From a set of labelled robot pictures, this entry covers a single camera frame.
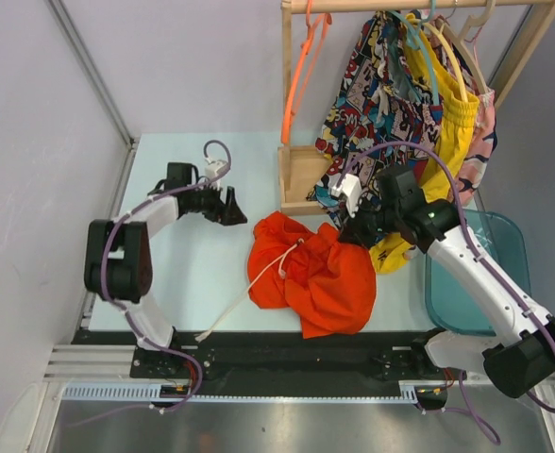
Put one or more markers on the aluminium corner post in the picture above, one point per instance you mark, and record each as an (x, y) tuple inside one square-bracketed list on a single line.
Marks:
[(84, 57)]

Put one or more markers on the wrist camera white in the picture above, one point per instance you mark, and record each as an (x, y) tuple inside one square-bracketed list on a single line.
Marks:
[(215, 169), (350, 190)]

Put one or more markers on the white cable duct strip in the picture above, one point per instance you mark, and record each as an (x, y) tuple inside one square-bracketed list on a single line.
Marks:
[(282, 398)]

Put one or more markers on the yellow shorts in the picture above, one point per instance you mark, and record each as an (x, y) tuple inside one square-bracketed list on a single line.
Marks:
[(452, 141)]

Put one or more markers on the wooden clothes rack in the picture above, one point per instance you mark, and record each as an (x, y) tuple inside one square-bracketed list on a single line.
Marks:
[(300, 166)]

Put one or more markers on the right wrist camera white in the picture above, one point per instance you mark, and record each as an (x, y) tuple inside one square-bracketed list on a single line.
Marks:
[(350, 190)]

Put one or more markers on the teal plastic hanger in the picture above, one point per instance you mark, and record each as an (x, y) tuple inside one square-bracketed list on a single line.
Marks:
[(415, 41)]

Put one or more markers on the orange shorts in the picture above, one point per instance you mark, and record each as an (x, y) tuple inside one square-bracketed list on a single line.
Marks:
[(330, 285)]

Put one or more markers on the yellow plastic hanger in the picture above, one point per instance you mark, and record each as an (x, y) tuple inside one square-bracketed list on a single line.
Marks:
[(437, 32)]

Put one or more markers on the beige plastic hanger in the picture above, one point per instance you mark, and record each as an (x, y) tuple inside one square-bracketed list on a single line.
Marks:
[(474, 71)]

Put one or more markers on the aluminium frame rail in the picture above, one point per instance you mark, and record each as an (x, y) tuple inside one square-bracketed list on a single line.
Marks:
[(97, 362)]

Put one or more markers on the teal plastic basket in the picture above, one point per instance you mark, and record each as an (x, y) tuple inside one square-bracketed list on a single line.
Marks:
[(464, 292)]

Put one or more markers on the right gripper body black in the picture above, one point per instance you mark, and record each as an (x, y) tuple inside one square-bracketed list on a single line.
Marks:
[(370, 222)]

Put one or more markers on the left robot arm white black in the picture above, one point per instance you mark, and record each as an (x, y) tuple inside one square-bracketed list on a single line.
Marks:
[(118, 260)]

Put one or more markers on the pink patterned shorts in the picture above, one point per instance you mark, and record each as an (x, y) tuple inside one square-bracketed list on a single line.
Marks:
[(484, 139)]

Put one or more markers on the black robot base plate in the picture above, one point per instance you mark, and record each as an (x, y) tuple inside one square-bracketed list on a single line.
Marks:
[(240, 383)]

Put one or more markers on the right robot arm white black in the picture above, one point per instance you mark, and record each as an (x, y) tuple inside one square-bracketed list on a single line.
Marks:
[(521, 354)]

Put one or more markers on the comic print shorts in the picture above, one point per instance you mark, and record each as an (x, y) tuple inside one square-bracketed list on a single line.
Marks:
[(349, 135)]

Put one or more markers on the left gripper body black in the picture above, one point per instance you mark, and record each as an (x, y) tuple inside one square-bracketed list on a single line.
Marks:
[(206, 202)]

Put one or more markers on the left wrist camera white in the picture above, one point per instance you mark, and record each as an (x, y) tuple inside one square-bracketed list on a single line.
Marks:
[(215, 169)]

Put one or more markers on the orange plastic hanger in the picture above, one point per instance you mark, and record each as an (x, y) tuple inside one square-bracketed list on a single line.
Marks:
[(310, 50)]

